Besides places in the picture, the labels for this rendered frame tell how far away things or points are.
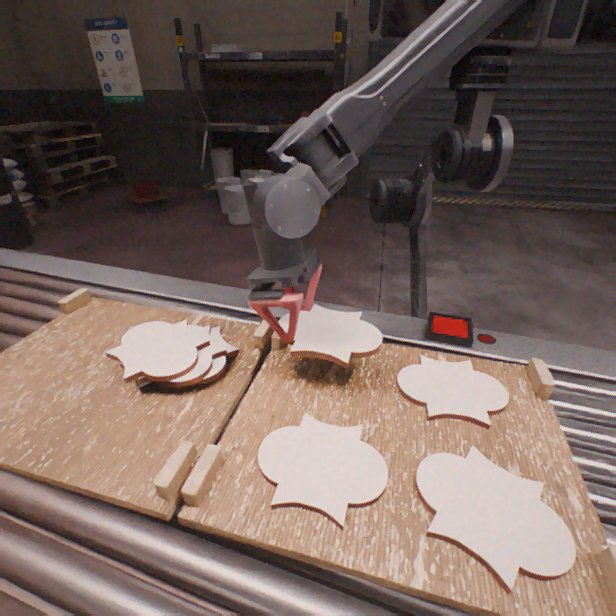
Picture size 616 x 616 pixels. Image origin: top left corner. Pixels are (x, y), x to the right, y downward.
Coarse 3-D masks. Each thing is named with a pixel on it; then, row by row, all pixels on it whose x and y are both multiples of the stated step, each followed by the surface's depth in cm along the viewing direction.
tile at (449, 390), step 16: (416, 368) 54; (432, 368) 54; (448, 368) 54; (464, 368) 54; (400, 384) 51; (416, 384) 51; (432, 384) 51; (448, 384) 51; (464, 384) 51; (480, 384) 51; (496, 384) 51; (416, 400) 49; (432, 400) 48; (448, 400) 48; (464, 400) 48; (480, 400) 48; (496, 400) 48; (432, 416) 46; (448, 416) 47; (464, 416) 46; (480, 416) 46
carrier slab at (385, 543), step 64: (256, 384) 52; (320, 384) 52; (384, 384) 52; (512, 384) 52; (256, 448) 43; (384, 448) 43; (448, 448) 43; (512, 448) 43; (192, 512) 37; (256, 512) 37; (384, 512) 37; (576, 512) 37; (384, 576) 32; (448, 576) 32; (576, 576) 32
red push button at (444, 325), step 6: (438, 318) 68; (444, 318) 68; (450, 318) 68; (438, 324) 67; (444, 324) 67; (450, 324) 67; (456, 324) 67; (462, 324) 67; (432, 330) 65; (438, 330) 65; (444, 330) 65; (450, 330) 65; (456, 330) 65; (462, 330) 65; (462, 336) 64
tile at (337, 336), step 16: (288, 320) 52; (304, 320) 52; (320, 320) 52; (336, 320) 52; (352, 320) 53; (304, 336) 49; (320, 336) 49; (336, 336) 49; (352, 336) 49; (368, 336) 49; (304, 352) 46; (320, 352) 46; (336, 352) 46; (352, 352) 46; (368, 352) 47
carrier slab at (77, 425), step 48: (48, 336) 62; (96, 336) 62; (240, 336) 62; (0, 384) 52; (48, 384) 52; (96, 384) 52; (240, 384) 52; (0, 432) 45; (48, 432) 45; (96, 432) 45; (144, 432) 45; (192, 432) 45; (48, 480) 40; (96, 480) 40; (144, 480) 40
